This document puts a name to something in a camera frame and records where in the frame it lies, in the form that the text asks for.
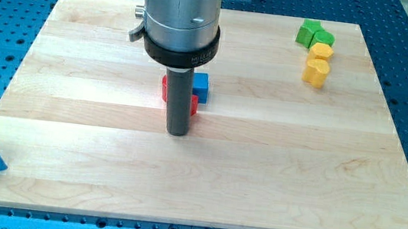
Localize silver robot arm cylinder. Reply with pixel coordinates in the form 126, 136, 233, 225
129, 0, 222, 69

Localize blue cube block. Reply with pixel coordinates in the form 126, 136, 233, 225
192, 73, 209, 104

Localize yellow heart block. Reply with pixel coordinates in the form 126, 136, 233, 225
302, 58, 331, 89

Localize red block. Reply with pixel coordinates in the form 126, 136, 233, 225
162, 75, 201, 116

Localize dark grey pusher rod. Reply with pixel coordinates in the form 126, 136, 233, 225
166, 68, 194, 136

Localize light wooden board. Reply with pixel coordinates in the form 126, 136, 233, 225
0, 0, 408, 229

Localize green star block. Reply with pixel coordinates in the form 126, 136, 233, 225
295, 18, 324, 48

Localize yellow hexagon block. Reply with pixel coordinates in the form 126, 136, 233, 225
306, 43, 335, 61

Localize green round block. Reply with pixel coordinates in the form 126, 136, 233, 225
308, 30, 335, 49

